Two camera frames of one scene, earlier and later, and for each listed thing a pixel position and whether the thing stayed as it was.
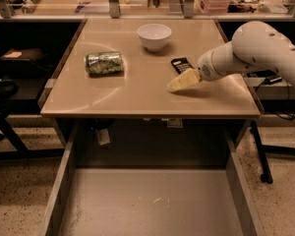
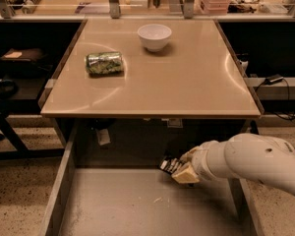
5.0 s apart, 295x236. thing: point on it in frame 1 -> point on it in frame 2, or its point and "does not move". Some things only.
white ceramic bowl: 154,36 does not move
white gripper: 205,68 -> 200,162
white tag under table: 102,137 does not move
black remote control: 181,64 -> 170,164
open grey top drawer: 153,177 does not move
